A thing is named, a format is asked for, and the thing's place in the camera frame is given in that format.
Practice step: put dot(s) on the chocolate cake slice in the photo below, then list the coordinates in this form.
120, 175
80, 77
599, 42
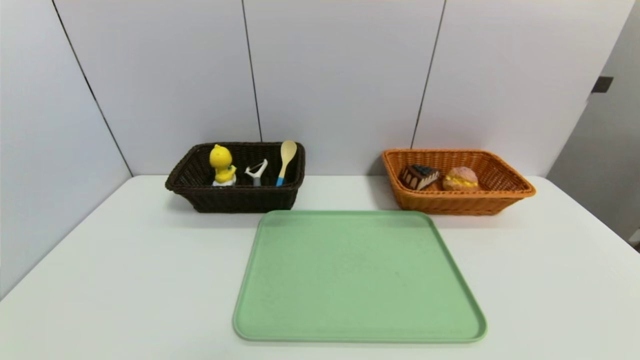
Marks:
419, 177

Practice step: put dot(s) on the yellow duck toy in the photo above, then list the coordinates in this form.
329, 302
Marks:
221, 161

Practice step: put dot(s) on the cream puff pastry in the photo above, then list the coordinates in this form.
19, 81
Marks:
461, 179

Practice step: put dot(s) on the dark brown wicker basket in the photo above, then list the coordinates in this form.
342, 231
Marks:
235, 197

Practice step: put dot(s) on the orange wicker basket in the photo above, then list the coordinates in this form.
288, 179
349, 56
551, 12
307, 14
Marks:
465, 202

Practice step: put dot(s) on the light green plastic tray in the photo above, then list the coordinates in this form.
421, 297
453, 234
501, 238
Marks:
355, 280

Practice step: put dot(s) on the dark wall plate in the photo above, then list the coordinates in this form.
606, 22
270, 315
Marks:
602, 84

